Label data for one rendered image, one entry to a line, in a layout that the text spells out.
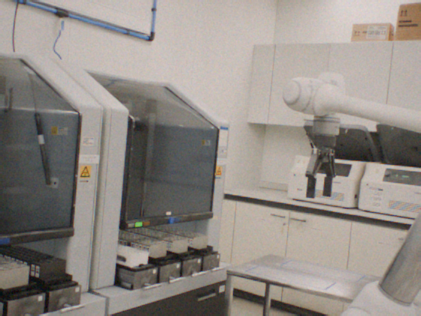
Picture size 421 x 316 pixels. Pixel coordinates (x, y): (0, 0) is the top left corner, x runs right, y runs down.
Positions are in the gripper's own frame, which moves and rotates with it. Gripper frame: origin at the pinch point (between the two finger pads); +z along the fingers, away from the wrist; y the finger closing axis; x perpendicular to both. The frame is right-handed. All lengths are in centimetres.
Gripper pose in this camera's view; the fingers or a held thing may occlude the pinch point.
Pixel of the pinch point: (319, 193)
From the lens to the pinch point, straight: 192.8
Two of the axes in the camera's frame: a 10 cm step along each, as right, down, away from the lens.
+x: -8.2, -1.1, 5.7
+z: -0.9, 9.9, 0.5
